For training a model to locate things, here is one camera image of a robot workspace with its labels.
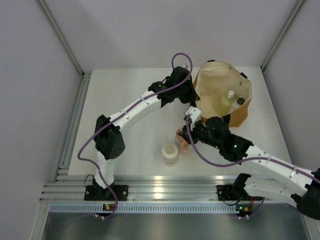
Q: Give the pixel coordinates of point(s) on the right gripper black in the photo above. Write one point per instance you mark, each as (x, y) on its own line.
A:
(193, 127)

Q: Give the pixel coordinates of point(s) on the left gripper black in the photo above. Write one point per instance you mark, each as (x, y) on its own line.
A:
(192, 97)

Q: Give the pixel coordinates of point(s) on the green bottle white cap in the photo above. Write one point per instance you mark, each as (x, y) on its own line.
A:
(226, 102)

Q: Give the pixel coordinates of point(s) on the orange bottle pink cap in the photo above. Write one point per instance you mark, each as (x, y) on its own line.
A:
(181, 143)

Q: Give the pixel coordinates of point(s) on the tan canvas bag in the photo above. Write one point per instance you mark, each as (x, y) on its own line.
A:
(213, 80)

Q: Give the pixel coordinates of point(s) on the cream jar bottle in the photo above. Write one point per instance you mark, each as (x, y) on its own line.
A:
(170, 154)

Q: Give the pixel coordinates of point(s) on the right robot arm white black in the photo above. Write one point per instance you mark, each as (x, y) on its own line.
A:
(296, 186)

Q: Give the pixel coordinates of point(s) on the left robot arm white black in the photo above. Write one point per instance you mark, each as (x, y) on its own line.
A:
(109, 131)

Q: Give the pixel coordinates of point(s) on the small bottle black cap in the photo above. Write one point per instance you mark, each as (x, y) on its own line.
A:
(237, 104)

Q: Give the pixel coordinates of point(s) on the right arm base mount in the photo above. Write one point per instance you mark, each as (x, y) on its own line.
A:
(225, 192)

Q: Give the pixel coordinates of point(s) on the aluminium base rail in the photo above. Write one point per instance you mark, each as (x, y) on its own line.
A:
(142, 188)

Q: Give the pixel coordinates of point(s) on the left aluminium frame post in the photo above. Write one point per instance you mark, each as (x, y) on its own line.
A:
(59, 34)

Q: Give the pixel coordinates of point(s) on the aluminium frame post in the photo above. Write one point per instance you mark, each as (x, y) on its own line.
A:
(283, 32)
(59, 34)

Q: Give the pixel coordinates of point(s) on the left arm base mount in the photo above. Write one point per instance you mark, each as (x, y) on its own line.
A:
(97, 193)

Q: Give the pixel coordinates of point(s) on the right aluminium frame post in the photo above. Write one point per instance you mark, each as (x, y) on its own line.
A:
(283, 32)

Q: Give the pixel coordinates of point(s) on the grey slotted cable duct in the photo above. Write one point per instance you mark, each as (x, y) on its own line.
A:
(147, 208)

